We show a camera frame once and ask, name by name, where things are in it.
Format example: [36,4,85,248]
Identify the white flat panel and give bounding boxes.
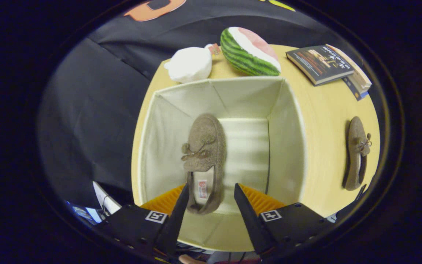
[93,181,122,215]

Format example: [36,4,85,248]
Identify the white plush toy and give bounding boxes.
[164,44,221,84]

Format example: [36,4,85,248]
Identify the device with lit screen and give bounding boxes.
[66,201,103,225]

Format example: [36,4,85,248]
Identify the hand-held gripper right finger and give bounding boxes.
[234,183,332,258]

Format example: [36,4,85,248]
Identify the beige fabric storage box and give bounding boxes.
[138,76,307,253]

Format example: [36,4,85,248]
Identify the black cover book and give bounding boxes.
[285,45,354,87]

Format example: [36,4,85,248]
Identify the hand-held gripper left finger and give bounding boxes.
[101,183,190,257]

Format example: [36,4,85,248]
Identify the watermelon slice plush toy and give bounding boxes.
[220,26,282,77]

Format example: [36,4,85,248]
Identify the brown felt shoe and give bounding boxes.
[181,113,227,215]
[342,116,373,191]

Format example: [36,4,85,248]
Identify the blue cover book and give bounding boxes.
[342,76,370,101]

